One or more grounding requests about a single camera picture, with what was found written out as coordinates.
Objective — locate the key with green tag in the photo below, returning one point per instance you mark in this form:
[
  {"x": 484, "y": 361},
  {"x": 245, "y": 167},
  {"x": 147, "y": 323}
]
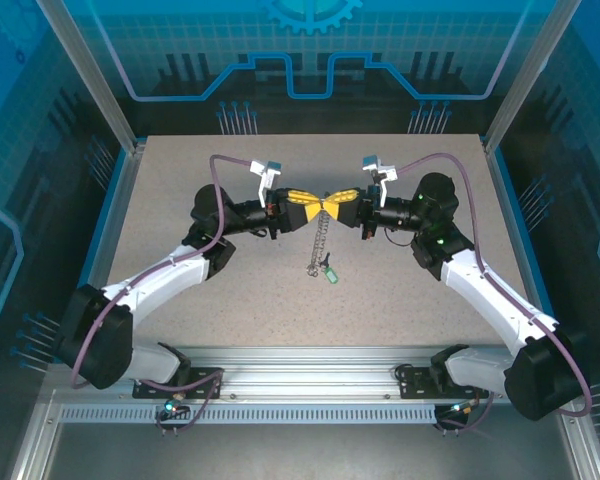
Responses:
[{"x": 332, "y": 275}]

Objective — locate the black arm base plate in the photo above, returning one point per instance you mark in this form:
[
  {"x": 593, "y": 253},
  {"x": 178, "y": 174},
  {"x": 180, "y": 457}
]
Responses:
[
  {"x": 412, "y": 382},
  {"x": 205, "y": 377}
]

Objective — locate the aluminium mounting rail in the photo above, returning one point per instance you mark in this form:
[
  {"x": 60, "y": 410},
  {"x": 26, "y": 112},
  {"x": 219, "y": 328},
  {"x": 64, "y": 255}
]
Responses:
[{"x": 305, "y": 370}]

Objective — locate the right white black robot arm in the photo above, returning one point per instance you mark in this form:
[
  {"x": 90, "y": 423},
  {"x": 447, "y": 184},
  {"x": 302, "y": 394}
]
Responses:
[{"x": 485, "y": 295}]

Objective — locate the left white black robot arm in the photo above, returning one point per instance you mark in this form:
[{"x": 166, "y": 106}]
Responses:
[{"x": 165, "y": 280}]

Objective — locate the connector with green light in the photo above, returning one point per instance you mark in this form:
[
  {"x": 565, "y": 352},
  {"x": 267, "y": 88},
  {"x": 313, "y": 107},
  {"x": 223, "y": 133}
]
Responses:
[
  {"x": 172, "y": 407},
  {"x": 462, "y": 407}
]

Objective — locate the aluminium frame post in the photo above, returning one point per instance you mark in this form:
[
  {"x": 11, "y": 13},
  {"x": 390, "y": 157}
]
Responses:
[
  {"x": 530, "y": 75},
  {"x": 92, "y": 75}
]

